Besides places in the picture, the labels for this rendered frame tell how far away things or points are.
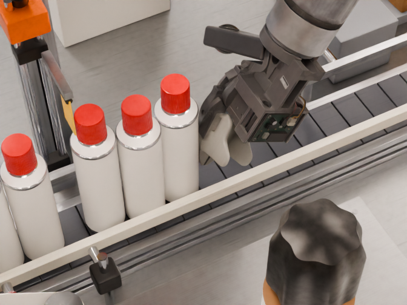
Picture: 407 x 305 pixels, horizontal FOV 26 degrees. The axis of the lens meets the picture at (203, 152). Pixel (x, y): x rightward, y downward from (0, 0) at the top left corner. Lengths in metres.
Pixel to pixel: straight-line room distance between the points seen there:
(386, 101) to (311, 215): 0.52
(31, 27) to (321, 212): 0.36
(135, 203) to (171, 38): 0.39
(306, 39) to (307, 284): 0.30
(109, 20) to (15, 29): 0.49
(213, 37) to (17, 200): 0.31
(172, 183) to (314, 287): 0.37
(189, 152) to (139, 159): 0.07
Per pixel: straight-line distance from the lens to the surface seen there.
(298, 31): 0.95
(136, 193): 1.05
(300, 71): 0.96
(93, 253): 1.06
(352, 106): 1.24
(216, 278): 1.07
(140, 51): 1.37
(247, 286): 1.07
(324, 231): 0.76
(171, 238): 1.11
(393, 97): 1.27
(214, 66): 1.35
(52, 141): 1.16
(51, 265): 1.07
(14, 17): 0.91
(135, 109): 0.96
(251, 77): 1.02
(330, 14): 0.95
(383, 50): 1.21
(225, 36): 1.06
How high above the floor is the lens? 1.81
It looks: 53 degrees down
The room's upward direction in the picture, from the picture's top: straight up
